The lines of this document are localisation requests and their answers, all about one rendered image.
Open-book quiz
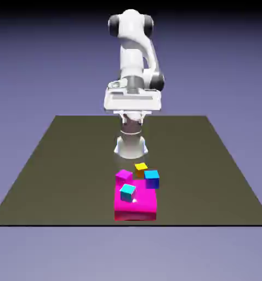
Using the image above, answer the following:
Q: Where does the small yellow cube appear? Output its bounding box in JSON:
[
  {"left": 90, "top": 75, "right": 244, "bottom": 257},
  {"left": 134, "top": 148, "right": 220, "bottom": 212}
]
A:
[{"left": 134, "top": 162, "right": 149, "bottom": 178}]

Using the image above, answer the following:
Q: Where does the small blue cube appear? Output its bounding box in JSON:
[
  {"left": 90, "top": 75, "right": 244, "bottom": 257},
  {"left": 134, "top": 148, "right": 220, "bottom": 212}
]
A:
[{"left": 144, "top": 170, "right": 160, "bottom": 189}]

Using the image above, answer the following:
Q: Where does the small magenta cube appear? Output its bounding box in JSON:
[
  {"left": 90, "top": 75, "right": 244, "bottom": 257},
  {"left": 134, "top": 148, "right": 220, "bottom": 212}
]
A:
[{"left": 115, "top": 169, "right": 133, "bottom": 182}]

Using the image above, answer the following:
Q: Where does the small cyan cube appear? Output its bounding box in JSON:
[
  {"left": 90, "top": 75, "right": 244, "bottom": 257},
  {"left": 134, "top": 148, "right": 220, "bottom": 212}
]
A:
[{"left": 119, "top": 183, "right": 136, "bottom": 203}]

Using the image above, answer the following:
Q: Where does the large pink box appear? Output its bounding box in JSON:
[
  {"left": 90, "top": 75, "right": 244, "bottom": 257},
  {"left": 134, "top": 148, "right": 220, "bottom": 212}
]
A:
[{"left": 113, "top": 178, "right": 157, "bottom": 221}]

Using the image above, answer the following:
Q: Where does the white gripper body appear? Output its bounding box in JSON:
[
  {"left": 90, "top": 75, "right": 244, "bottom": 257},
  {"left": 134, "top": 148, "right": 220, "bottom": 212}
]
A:
[{"left": 103, "top": 87, "right": 162, "bottom": 115}]

